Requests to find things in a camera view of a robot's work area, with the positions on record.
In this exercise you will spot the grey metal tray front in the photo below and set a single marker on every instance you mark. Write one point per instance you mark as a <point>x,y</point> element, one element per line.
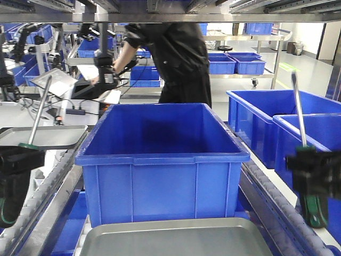
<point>213,236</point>

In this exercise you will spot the green-handled screwdriver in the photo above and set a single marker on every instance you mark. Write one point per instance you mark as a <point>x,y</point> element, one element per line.
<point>312,210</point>
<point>13,194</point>

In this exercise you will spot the grey metal tray left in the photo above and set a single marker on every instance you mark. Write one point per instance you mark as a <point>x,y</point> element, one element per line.
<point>46,137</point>

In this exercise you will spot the person in black clothes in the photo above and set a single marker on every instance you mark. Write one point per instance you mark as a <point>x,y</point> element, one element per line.
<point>180,56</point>

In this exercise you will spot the blue bin centre shelf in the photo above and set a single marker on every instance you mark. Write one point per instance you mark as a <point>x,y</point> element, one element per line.
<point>151,162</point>

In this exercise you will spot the steel shelf rack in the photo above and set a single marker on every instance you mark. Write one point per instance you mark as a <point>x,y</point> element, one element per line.
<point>164,11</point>

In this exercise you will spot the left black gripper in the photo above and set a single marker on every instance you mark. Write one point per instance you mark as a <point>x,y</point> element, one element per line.
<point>18,162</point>

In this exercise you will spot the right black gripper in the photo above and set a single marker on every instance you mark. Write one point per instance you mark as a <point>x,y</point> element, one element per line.
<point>315,172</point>

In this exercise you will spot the blue bin right back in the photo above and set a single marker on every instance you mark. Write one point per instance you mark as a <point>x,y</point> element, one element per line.
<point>251,114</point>

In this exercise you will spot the grey metal tray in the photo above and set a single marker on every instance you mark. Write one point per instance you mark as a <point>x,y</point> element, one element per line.
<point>213,236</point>
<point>46,137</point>

